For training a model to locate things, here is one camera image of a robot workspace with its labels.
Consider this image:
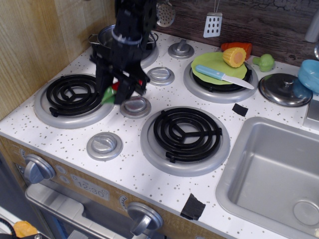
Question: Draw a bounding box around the stainless steel pot lid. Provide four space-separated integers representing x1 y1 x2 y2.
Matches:
258 73 313 107

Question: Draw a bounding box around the left oven dial knob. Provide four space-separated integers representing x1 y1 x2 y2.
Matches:
24 154 56 184

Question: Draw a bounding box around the back right stove burner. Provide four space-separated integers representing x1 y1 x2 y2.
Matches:
183 63 259 104

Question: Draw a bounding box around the green round plate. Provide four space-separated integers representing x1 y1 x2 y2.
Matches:
191 52 247 85

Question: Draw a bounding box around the silver oven door handle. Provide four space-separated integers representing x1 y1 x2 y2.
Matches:
25 184 134 239

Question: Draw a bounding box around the black tape piece back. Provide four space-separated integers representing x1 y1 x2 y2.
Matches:
232 104 248 117

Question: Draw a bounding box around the oven clock display panel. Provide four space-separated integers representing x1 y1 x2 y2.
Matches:
71 174 110 201

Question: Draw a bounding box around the silver faucet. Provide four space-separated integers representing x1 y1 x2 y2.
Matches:
305 14 319 58

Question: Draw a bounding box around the silver knob front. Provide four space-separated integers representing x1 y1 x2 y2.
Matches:
86 132 123 161

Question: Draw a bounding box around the hanging silver skimmer spoon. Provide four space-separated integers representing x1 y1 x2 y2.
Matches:
157 0 175 27

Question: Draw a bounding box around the oven dial knob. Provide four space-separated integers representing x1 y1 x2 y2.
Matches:
127 202 163 236
24 154 56 184

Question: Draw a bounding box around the silver knob far back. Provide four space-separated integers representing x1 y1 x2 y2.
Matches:
168 39 194 59

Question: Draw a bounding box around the yellow toy corn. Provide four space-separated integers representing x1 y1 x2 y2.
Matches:
222 47 246 68

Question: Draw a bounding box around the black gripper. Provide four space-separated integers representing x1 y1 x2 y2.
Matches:
89 37 151 105

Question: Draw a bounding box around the green toy broccoli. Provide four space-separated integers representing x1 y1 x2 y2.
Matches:
253 54 275 72

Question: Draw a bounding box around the silver knob back centre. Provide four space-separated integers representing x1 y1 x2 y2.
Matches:
147 67 175 86

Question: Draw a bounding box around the black cable bottom left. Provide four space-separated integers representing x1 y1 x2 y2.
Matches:
0 217 15 237

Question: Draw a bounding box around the blue handled toy knife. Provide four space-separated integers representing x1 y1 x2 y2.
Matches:
195 65 255 90

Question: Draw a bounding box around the red toy chili pepper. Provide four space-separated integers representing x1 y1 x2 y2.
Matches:
101 80 146 104

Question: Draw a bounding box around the black tape piece front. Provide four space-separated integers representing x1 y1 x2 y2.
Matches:
180 193 206 221

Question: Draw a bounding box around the orange toy carrot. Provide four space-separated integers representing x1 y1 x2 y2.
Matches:
220 42 252 60

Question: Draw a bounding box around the front left stove burner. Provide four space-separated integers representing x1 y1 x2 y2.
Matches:
34 74 114 129

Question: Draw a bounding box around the orange object bottom left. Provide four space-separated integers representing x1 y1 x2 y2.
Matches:
13 221 38 238

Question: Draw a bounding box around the right oven dial knob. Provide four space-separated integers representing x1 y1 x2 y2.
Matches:
127 202 163 236

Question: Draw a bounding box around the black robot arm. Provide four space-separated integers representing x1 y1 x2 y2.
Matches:
90 0 158 105

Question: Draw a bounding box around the silver sink basin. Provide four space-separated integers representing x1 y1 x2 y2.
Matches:
216 117 319 239

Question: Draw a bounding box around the silver knob middle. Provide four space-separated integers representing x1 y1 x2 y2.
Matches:
120 96 152 119

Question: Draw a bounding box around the blue plastic bowl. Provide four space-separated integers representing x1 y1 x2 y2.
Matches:
298 59 319 93

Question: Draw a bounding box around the front right stove burner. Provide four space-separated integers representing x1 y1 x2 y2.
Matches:
141 107 230 177

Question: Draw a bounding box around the hanging silver spatula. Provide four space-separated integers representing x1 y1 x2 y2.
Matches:
203 0 223 38

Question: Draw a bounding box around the back left stove burner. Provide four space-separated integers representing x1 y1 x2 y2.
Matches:
91 37 160 70

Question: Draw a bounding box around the stove burner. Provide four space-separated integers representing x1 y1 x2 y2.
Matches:
34 74 114 129
141 107 230 177
91 37 160 70
183 63 259 104

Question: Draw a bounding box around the silver knob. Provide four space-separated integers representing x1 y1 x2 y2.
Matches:
120 96 152 119
147 67 175 86
86 132 123 161
168 39 194 59

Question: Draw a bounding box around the black tape piece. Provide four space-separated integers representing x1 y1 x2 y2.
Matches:
180 193 206 221
232 104 248 117

